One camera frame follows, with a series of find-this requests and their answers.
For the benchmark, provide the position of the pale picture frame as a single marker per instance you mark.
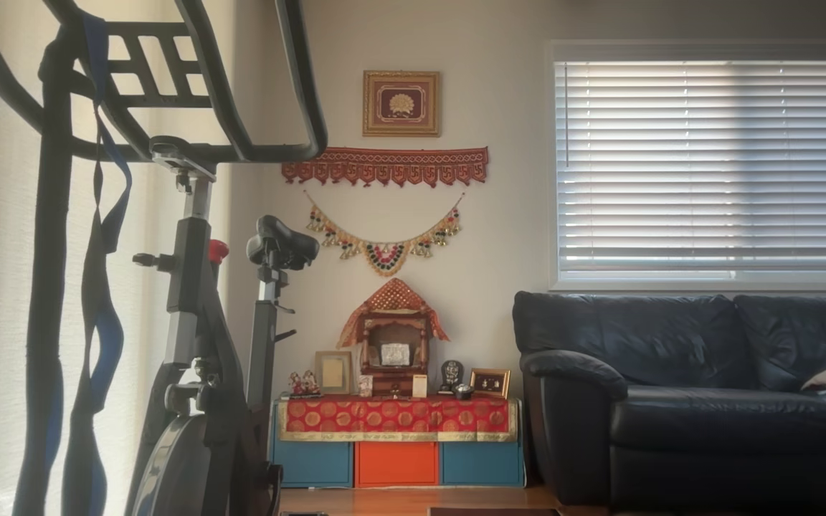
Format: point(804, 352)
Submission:
point(333, 373)

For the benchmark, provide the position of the black leather sofa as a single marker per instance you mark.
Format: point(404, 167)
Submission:
point(671, 344)

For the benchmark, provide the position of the red embroidered wall hanging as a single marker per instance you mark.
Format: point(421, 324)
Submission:
point(384, 166)

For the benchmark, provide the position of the small black bowl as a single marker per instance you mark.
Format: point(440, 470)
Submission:
point(463, 392)

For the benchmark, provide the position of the dark rug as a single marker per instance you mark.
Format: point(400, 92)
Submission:
point(492, 512)

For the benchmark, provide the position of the small gold picture frame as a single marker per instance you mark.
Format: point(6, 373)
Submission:
point(490, 383)

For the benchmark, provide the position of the dark idol statue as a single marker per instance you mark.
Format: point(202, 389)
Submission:
point(451, 374)

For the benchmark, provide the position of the small white card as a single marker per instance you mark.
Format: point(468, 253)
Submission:
point(419, 386)

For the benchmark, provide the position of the white window blinds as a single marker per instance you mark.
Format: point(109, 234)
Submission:
point(707, 179)

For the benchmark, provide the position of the gold framed wall picture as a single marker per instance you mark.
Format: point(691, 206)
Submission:
point(401, 104)

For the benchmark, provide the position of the wooden shrine with canopy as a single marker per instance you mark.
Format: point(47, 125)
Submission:
point(393, 330)

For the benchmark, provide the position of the black exercise bike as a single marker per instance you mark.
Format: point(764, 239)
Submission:
point(191, 287)

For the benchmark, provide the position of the pair of small figurines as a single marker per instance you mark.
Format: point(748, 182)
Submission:
point(304, 385)

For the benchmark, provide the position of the beaded gold garland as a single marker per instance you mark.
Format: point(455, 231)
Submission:
point(384, 258)

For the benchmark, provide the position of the blue storage bin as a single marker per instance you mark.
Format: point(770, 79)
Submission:
point(482, 464)

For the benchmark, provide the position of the red and gold cloth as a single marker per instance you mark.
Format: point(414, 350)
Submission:
point(395, 417)

